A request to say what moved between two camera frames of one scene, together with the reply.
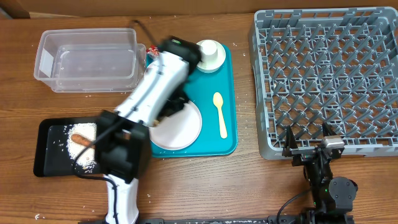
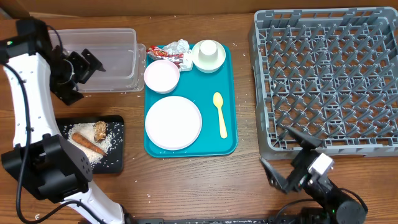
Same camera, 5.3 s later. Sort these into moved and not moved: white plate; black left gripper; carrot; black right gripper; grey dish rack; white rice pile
Moved: black right gripper; black left gripper
Not moved: carrot; white plate; grey dish rack; white rice pile
